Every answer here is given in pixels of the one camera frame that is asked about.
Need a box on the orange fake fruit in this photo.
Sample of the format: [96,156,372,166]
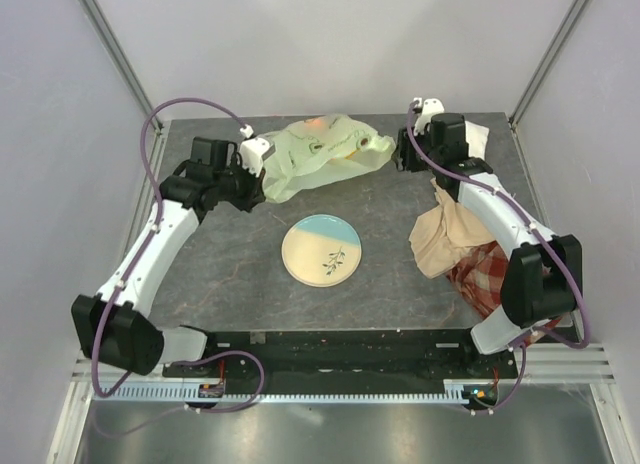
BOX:
[304,115,333,132]

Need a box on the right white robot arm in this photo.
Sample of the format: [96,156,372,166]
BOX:
[394,99,590,378]

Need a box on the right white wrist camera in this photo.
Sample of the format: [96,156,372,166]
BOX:
[412,97,445,136]

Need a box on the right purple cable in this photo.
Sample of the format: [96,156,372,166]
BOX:
[405,101,594,350]

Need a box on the light blue cable duct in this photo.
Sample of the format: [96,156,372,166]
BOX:
[109,381,491,405]

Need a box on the red plaid cloth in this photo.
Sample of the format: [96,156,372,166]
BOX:
[446,241,576,345]

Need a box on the purple cable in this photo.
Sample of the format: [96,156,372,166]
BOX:
[89,97,256,399]
[405,101,594,350]

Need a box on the white folded towel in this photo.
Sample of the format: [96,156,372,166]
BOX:
[465,121,490,159]

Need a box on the beige crumpled cloth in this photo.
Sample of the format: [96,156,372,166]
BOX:
[409,179,495,279]

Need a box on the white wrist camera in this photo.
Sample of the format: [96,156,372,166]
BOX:
[412,97,445,136]
[238,124,275,177]

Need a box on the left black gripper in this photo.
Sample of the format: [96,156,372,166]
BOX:
[213,156,265,214]

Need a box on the light green plastic bag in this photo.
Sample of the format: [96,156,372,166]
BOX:
[262,114,396,203]

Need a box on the beige and blue plate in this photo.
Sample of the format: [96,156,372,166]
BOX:
[281,214,362,288]

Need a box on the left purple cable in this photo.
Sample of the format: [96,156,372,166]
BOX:
[89,97,256,399]

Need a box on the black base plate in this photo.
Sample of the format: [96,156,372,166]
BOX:
[163,329,517,395]

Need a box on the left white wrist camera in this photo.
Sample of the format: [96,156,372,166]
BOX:
[238,124,275,177]

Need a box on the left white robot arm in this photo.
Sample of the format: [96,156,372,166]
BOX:
[71,138,275,377]

